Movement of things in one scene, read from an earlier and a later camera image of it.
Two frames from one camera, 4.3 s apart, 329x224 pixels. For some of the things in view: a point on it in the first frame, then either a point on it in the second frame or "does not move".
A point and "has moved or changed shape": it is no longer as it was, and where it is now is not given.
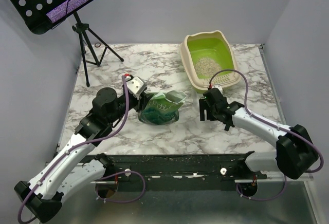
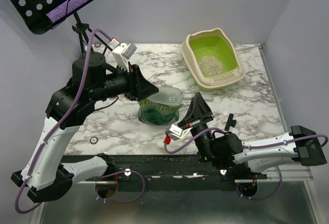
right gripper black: (206, 109) to (196, 120)
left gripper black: (140, 104) to (139, 87)
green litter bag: (162, 108) has moved or changed shape
